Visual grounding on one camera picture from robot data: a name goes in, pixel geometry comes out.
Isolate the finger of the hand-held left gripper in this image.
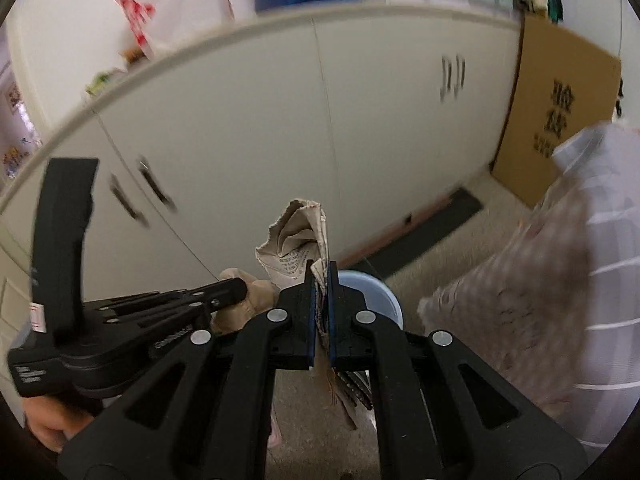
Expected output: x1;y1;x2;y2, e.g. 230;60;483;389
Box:
85;278;249;312
102;305;216;332

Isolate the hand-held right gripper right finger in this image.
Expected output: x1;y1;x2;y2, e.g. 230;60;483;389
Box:
327;260;588;480

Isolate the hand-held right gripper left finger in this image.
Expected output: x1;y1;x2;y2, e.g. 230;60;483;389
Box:
57;259;326;480

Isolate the blue plastic waste bin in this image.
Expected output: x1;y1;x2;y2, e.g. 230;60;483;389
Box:
337;270;404;332

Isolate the newspaper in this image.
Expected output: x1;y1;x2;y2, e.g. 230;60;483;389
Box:
255;199;373;432

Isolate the person's left hand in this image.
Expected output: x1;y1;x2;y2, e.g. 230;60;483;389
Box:
22;392;101;453

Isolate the small green packet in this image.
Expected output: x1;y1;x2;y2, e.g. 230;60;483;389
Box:
85;67;126;98

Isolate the white low cabinet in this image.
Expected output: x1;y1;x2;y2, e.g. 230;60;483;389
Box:
0;2;523;313

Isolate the table with checkered cloth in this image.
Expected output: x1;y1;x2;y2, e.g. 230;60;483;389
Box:
417;122;640;448

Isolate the white plastic bag red print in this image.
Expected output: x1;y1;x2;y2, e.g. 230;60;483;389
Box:
97;0;236;63

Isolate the large cardboard box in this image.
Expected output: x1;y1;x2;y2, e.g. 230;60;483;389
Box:
490;12;623;209

